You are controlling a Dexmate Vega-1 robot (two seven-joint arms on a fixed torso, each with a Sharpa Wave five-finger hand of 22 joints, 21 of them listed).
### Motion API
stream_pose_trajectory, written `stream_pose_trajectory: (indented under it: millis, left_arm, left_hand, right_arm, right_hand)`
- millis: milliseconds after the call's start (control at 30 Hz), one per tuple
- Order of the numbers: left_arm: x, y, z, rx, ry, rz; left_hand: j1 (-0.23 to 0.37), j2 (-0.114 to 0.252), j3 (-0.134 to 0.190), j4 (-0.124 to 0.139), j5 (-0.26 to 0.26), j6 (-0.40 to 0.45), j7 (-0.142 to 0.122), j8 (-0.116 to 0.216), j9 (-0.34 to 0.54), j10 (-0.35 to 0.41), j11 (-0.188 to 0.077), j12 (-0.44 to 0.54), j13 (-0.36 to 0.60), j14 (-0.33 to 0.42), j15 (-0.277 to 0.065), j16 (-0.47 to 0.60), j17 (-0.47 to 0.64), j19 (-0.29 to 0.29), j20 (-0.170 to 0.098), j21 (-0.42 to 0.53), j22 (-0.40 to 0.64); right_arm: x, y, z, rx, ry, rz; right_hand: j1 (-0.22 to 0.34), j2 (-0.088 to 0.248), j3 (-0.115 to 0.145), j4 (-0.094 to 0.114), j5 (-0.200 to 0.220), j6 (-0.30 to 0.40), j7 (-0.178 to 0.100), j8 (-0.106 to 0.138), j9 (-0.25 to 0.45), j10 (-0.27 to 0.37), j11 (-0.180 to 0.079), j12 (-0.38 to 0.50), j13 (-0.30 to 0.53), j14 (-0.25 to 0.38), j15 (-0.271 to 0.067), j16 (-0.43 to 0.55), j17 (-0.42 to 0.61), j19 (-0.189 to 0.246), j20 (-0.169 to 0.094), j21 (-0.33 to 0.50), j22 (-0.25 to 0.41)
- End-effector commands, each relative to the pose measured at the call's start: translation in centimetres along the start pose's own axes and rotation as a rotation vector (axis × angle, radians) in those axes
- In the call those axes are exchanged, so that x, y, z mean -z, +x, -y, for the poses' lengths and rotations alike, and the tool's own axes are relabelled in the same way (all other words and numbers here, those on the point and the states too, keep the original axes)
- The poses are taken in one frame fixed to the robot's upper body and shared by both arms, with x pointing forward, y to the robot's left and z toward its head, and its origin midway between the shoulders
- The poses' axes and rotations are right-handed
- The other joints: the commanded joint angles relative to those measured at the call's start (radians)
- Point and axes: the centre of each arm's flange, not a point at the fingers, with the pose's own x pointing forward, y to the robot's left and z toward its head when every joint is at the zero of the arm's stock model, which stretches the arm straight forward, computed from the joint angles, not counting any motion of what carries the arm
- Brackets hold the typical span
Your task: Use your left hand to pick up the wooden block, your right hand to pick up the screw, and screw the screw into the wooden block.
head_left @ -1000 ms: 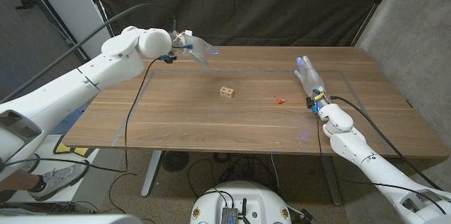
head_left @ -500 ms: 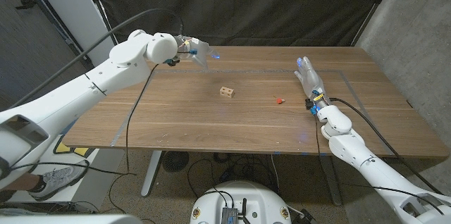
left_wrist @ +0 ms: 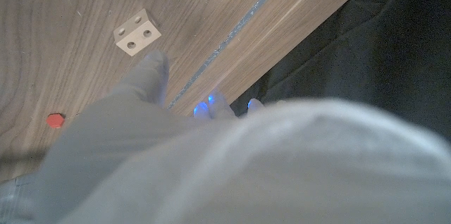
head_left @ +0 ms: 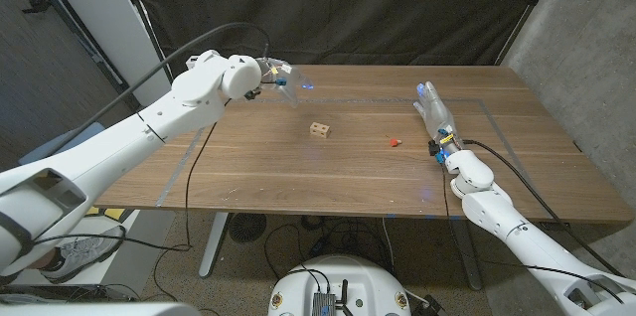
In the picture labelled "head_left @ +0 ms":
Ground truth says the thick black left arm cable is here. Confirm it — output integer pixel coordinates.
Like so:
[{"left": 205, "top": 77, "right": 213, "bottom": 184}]
[{"left": 47, "top": 21, "right": 272, "bottom": 158}]

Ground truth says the white table leg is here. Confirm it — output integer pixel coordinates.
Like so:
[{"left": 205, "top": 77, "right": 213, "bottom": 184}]
[{"left": 198, "top": 212, "right": 231, "bottom": 278}]

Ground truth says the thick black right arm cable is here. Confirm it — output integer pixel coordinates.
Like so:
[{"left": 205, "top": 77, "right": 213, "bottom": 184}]
[{"left": 462, "top": 138, "right": 625, "bottom": 278}]

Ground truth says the black backdrop curtain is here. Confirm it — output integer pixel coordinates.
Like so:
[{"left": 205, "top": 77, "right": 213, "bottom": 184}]
[{"left": 121, "top": 0, "right": 565, "bottom": 83}]

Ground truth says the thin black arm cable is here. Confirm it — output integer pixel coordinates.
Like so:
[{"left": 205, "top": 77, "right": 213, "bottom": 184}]
[
  {"left": 441, "top": 162, "right": 625, "bottom": 305},
  {"left": 29, "top": 99, "right": 233, "bottom": 252}
]

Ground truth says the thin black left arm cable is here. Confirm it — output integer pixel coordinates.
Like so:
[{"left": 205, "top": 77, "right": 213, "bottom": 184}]
[{"left": 29, "top": 99, "right": 233, "bottom": 252}]

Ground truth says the grey ribbed torso module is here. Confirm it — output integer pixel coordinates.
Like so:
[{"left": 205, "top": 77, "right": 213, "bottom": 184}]
[{"left": 311, "top": 291, "right": 338, "bottom": 316}]

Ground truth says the wooden block with holes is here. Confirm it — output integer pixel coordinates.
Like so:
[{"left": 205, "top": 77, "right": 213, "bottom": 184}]
[{"left": 309, "top": 121, "right": 332, "bottom": 139}]

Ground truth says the black floor fan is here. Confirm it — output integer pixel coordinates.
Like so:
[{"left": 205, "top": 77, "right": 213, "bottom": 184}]
[{"left": 227, "top": 213, "right": 268, "bottom": 243}]

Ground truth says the black backdrop stand pole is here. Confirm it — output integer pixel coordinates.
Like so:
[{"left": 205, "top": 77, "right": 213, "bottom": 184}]
[
  {"left": 114, "top": 0, "right": 176, "bottom": 88},
  {"left": 494, "top": 0, "right": 565, "bottom": 67}
]

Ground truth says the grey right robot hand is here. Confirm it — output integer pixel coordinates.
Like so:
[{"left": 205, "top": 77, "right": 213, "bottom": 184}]
[{"left": 412, "top": 80, "right": 466, "bottom": 166}]

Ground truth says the grey white sneaker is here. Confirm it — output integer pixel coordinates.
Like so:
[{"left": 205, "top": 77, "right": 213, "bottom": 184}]
[{"left": 42, "top": 226, "right": 125, "bottom": 285}]

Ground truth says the person's bare leg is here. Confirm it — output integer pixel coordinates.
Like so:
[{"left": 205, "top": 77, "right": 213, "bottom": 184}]
[{"left": 27, "top": 248, "right": 57, "bottom": 271}]

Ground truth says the black floor cable bundle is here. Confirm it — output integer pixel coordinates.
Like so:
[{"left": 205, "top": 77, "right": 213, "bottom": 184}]
[{"left": 262, "top": 214, "right": 398, "bottom": 282}]

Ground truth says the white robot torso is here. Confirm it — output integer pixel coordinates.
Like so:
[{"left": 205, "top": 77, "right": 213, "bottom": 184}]
[{"left": 267, "top": 254, "right": 412, "bottom": 316}]

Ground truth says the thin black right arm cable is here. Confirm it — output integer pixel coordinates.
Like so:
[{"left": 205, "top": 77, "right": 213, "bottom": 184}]
[{"left": 441, "top": 162, "right": 625, "bottom": 305}]

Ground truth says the white pillar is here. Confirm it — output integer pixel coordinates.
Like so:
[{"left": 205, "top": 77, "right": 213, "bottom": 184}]
[{"left": 37, "top": 0, "right": 174, "bottom": 107}]

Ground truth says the black door handle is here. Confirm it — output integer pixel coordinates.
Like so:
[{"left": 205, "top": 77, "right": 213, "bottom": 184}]
[{"left": 21, "top": 0, "right": 54, "bottom": 15}]

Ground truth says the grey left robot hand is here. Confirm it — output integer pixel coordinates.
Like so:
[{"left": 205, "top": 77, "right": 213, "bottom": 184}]
[{"left": 255, "top": 56, "right": 315, "bottom": 108}]

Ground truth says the yellow floor object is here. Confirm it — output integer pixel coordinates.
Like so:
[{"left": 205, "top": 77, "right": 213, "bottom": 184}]
[{"left": 86, "top": 206, "right": 125, "bottom": 222}]

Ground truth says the dark grey door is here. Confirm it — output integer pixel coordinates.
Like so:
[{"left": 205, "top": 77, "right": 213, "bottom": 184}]
[{"left": 0, "top": 0, "right": 143, "bottom": 168}]

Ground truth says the grey table leg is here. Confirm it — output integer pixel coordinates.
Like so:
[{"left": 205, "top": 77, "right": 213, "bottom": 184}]
[{"left": 449, "top": 219, "right": 484, "bottom": 291}]

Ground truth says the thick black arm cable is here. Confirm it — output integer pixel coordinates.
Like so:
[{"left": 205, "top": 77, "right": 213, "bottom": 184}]
[
  {"left": 47, "top": 21, "right": 272, "bottom": 158},
  {"left": 462, "top": 138, "right": 625, "bottom": 278}
]

